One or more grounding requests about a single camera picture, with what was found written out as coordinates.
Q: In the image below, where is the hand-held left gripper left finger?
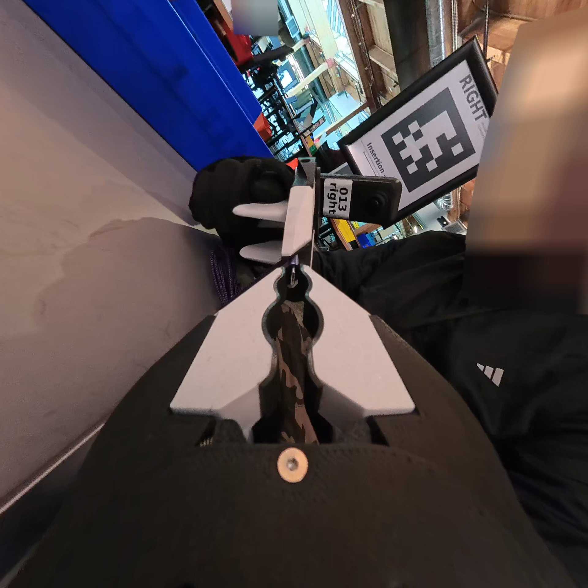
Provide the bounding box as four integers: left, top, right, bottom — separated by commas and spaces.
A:
169, 269, 281, 440

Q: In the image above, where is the blue bin with black divider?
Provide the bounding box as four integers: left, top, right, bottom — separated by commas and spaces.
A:
25, 0, 274, 172

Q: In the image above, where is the purple braided usb-c cable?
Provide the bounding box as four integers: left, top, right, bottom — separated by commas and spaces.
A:
209, 246, 301, 307

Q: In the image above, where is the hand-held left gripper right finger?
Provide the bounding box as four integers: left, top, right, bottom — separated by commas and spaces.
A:
304, 269, 416, 426

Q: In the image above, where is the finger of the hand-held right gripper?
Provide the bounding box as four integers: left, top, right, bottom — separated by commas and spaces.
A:
232, 185, 319, 231
239, 224, 319, 264

